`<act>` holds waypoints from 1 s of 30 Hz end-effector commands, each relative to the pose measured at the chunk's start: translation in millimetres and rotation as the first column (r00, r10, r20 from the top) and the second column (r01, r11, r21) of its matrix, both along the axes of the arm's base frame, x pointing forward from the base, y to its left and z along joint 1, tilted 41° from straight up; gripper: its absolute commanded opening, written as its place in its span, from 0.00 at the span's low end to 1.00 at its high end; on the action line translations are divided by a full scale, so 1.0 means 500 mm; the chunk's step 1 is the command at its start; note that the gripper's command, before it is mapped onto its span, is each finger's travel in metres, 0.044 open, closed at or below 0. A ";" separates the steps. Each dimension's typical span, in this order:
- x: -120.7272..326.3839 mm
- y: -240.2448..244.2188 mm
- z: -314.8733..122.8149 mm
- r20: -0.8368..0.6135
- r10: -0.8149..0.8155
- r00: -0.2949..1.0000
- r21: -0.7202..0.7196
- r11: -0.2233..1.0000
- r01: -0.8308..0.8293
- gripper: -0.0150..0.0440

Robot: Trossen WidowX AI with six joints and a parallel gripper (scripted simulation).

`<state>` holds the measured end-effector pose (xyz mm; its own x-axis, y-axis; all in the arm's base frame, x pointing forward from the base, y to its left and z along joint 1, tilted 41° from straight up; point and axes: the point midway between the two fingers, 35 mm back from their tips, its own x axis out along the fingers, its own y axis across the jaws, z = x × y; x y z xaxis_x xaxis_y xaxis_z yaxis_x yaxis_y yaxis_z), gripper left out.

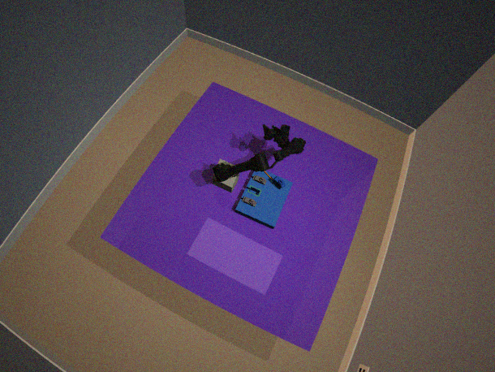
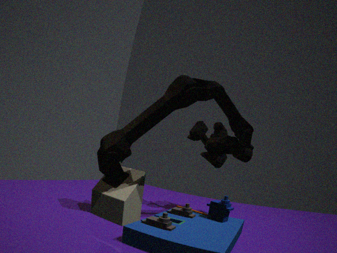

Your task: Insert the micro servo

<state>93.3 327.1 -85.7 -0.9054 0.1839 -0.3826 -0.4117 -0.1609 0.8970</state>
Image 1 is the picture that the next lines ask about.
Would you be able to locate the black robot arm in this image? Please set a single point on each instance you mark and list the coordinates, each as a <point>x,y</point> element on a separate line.
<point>259,161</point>

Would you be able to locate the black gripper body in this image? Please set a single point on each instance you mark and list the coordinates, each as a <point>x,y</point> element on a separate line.
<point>272,134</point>

